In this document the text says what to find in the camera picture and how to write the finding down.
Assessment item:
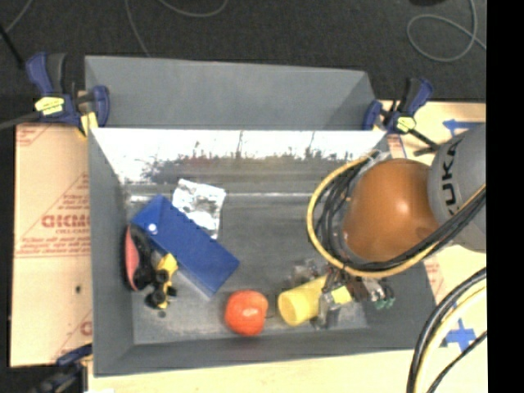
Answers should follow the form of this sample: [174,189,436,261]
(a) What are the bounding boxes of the orange-red toy fruit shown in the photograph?
[223,289,270,337]

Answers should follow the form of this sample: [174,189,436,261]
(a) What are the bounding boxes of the grey metal bin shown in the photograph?
[84,55,437,376]

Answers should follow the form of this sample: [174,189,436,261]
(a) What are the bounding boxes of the silver foil packet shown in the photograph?
[170,178,228,241]

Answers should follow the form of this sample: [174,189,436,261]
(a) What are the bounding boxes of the brown cardboard board, red print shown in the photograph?
[9,98,487,368]

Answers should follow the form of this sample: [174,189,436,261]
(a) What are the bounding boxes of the blue flat box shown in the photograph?
[129,194,241,299]

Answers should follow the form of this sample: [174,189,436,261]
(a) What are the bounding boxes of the clear plastic thing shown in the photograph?
[291,257,329,284]

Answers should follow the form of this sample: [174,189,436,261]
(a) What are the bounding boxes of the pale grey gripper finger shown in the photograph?
[314,294,342,329]

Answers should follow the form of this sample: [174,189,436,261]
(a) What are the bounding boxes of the black and yellow toy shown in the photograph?
[133,235,180,310]

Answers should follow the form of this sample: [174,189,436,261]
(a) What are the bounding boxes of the yellow cup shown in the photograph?
[277,275,354,328]

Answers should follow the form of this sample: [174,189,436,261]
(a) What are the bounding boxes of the red and black disc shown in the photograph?
[124,224,144,292]

